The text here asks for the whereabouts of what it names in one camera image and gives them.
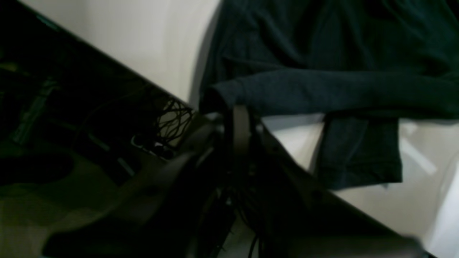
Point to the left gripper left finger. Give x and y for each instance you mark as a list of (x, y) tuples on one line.
[(161, 220)]

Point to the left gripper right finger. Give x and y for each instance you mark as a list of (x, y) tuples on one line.
[(293, 214)]

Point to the black t-shirt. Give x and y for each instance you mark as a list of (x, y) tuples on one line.
[(365, 64)]

